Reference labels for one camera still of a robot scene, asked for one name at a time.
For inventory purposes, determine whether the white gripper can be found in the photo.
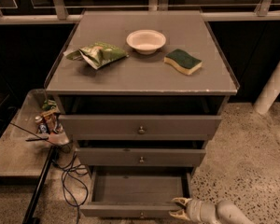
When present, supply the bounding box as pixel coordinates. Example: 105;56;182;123
169;197;218;224

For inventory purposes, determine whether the grey bottom drawer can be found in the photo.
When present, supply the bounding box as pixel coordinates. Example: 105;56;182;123
80;166;192;219

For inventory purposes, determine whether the grey drawer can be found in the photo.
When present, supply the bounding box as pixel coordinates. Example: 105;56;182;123
77;140;205;167
60;115;221;140
80;166;192;219

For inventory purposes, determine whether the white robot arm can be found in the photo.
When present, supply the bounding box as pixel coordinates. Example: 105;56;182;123
170;62;280;224

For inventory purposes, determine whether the grey middle drawer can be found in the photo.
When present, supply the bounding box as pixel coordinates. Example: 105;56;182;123
77;140;205;167

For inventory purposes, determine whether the grey drawer cabinet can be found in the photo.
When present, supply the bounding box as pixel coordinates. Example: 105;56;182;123
43;9;240;187

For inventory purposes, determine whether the grey top drawer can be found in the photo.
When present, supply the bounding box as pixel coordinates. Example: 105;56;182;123
60;115;221;140

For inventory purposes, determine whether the green yellow sponge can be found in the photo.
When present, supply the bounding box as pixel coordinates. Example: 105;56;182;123
164;49;203;76

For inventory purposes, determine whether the black stand pole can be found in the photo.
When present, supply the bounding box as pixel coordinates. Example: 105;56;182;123
22;147;56;224

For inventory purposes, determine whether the brown snack packet in bin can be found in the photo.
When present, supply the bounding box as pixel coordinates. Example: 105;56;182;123
41;109;62;133

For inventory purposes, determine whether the soda can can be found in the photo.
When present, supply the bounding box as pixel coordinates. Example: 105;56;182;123
35;116;49;133

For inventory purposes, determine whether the green snack packet in bin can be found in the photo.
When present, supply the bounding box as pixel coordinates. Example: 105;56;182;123
42;100;57;111

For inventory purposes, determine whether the white paper bowl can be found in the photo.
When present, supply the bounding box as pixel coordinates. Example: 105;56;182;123
126;30;166;55

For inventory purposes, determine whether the green chip bag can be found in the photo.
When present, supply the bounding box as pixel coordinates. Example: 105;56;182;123
63;42;128;70

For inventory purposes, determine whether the clear plastic bin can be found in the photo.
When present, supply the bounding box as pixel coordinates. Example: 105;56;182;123
11;89;69;147

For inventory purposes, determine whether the metal window railing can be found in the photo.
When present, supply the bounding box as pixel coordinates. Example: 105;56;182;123
0;0;280;24

